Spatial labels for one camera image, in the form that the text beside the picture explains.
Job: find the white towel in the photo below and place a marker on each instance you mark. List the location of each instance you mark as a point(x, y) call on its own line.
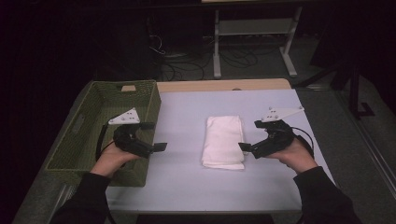
point(222, 141)

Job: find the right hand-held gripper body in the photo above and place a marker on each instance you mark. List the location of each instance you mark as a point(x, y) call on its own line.
point(275, 138)

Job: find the person's right hand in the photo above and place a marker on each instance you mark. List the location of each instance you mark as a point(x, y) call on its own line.
point(297, 155)

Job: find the person's left hand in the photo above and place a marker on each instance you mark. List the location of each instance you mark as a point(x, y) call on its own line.
point(109, 160)

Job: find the dark metal stand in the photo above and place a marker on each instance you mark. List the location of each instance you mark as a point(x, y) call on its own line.
point(355, 93)

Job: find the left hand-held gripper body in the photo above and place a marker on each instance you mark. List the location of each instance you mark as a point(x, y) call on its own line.
point(130, 141)

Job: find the green woven basket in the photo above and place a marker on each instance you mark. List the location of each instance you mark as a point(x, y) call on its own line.
point(93, 146)

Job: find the white metal desk frame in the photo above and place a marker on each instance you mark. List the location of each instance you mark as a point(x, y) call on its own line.
point(255, 27)

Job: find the white table mat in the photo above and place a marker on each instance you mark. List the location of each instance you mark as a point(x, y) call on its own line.
point(183, 174)

